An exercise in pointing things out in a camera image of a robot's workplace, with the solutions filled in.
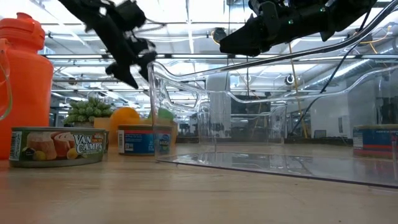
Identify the blue red label can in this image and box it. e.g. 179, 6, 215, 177
353, 124, 398, 159

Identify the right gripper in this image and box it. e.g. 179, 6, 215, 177
218, 0, 331, 58

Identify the Van Camp's tuna can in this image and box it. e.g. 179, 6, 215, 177
8, 126, 108, 168

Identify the orange plastic squeeze bottle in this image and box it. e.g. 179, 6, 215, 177
0, 12, 54, 160

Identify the toy orange fruit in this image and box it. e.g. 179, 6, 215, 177
108, 107, 141, 127

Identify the yellow cable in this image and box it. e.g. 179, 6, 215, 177
287, 42, 308, 139

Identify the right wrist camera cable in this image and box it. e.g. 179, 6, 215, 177
287, 6, 374, 138

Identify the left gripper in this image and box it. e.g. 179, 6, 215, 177
93, 0, 159, 90

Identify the green toy pear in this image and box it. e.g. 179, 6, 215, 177
148, 108, 175, 123

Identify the green artificial succulent plant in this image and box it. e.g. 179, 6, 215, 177
63, 96, 114, 128

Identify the clear plastic bin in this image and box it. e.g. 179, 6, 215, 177
147, 0, 398, 190
198, 102, 287, 146

